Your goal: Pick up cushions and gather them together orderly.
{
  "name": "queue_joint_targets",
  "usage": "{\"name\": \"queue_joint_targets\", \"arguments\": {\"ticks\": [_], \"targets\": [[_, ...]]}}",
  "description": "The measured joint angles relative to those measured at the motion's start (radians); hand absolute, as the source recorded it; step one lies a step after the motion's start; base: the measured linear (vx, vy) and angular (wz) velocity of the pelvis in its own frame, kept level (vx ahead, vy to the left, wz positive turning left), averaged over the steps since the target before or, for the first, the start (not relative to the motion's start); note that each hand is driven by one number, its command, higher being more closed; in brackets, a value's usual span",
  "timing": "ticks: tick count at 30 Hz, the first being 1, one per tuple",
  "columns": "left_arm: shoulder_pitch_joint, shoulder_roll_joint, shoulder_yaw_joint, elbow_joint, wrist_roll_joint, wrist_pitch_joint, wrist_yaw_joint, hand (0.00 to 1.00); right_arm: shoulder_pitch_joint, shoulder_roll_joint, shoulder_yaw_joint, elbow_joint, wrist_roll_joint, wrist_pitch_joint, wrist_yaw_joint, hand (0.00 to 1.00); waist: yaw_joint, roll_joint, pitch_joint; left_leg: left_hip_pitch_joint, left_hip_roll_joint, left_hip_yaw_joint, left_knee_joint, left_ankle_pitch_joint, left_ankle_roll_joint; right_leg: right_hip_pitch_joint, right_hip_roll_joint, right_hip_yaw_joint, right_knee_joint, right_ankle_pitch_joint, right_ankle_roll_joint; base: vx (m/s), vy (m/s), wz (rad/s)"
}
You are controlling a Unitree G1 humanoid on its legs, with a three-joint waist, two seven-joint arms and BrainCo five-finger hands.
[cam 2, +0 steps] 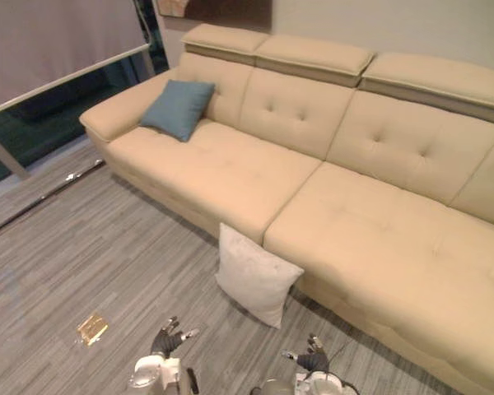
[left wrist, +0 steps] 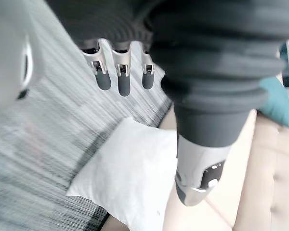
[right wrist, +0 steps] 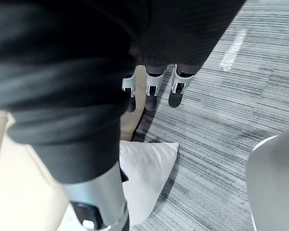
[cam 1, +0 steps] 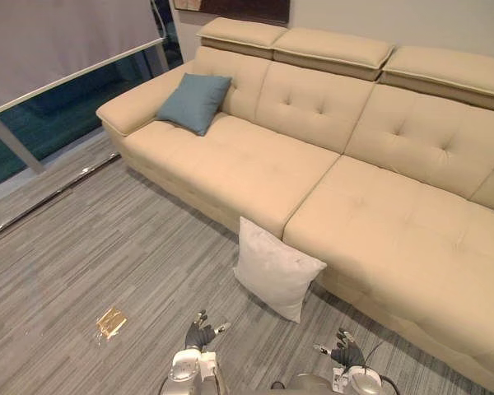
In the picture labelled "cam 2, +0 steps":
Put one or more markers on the grey roller window blind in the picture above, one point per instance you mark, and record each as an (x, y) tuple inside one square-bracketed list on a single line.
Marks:
[(53, 45)]

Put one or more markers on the white square cushion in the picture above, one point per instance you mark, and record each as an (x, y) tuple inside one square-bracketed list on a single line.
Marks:
[(253, 277)]

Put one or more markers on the teal square cushion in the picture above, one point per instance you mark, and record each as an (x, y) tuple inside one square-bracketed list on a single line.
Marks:
[(177, 109)]

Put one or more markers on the chrome floor rail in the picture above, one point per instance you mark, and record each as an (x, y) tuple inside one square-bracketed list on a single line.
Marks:
[(41, 197)]

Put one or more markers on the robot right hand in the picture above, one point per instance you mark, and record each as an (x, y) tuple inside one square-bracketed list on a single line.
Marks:
[(315, 358)]

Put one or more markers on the brass floor socket plate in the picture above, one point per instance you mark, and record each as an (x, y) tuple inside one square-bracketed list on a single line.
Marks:
[(91, 327)]

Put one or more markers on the dark framed wall picture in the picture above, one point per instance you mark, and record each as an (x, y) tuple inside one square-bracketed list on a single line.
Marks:
[(216, 12)]

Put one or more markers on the beige leather sectional sofa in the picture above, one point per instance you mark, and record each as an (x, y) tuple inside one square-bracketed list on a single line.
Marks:
[(354, 197)]

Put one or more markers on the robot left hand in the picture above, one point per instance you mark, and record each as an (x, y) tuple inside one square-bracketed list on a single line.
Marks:
[(167, 338)]

